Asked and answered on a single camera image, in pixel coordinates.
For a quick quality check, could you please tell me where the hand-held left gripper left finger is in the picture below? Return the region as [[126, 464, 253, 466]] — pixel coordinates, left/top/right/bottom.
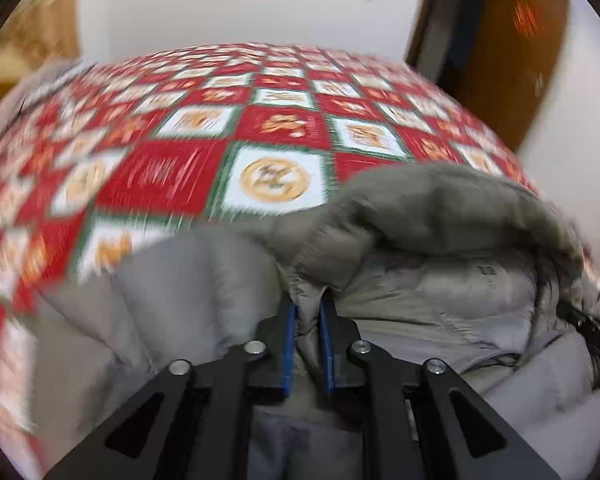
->
[[45, 296, 299, 480]]

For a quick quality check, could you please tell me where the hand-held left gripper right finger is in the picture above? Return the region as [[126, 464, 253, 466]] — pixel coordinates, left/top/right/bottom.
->
[[319, 292, 562, 480]]

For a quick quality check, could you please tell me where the grey puffer jacket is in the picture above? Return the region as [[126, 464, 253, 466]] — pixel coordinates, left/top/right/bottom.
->
[[30, 162, 600, 480]]

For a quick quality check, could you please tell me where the red checked printed bedspread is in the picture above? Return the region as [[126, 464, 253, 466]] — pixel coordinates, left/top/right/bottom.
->
[[0, 42, 600, 476]]

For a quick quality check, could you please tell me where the brown wooden door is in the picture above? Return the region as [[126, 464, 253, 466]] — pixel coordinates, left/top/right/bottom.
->
[[449, 0, 572, 153]]

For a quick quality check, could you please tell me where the red paper door decoration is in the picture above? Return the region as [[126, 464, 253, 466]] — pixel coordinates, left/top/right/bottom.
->
[[511, 0, 547, 38]]

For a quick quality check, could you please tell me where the striped grey pillow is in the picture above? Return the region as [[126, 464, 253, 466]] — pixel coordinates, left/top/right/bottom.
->
[[0, 57, 99, 137]]

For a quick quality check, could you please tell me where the yellow patterned curtain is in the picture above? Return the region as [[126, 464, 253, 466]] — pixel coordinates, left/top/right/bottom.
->
[[0, 0, 80, 68]]

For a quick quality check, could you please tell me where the dark wooden door frame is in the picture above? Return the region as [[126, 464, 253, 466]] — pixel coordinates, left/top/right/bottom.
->
[[404, 0, 486, 92]]

